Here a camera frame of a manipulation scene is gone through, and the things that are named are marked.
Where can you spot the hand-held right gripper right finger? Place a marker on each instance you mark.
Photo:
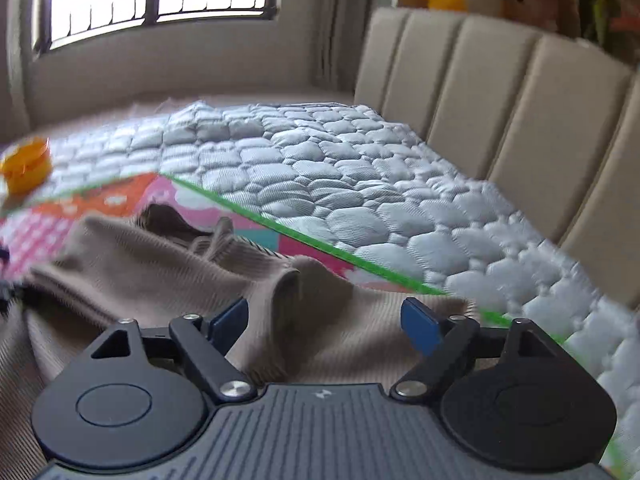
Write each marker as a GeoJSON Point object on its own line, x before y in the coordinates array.
{"type": "Point", "coordinates": [419, 325]}

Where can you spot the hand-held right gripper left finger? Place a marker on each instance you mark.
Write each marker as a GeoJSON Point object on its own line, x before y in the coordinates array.
{"type": "Point", "coordinates": [230, 317]}

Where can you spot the taupe knit garment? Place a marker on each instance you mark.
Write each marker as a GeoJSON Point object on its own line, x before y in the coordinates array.
{"type": "Point", "coordinates": [150, 310]}

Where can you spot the colourful printed blanket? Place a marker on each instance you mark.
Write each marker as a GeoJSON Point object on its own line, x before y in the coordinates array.
{"type": "Point", "coordinates": [310, 252]}

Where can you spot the grey quilted mattress cover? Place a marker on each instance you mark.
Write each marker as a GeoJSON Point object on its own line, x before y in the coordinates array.
{"type": "Point", "coordinates": [350, 175]}

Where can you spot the beige padded headboard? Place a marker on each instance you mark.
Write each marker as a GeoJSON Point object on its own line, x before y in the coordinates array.
{"type": "Point", "coordinates": [525, 110]}

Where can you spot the orange yellow plastic cup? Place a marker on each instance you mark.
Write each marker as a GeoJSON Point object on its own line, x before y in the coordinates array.
{"type": "Point", "coordinates": [27, 165]}

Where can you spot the grey pillow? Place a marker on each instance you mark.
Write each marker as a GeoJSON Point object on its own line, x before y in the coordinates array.
{"type": "Point", "coordinates": [350, 20]}

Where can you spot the green potted plant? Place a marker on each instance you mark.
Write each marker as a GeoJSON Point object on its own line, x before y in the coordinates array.
{"type": "Point", "coordinates": [602, 10]}

